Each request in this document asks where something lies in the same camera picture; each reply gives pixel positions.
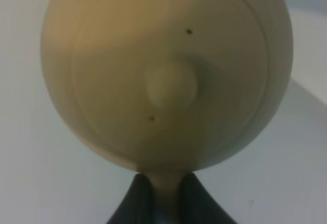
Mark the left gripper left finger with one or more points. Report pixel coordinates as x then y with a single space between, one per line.
138 205

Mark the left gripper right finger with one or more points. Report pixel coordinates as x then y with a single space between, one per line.
196 206

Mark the beige ceramic teapot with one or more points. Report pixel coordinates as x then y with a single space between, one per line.
166 87

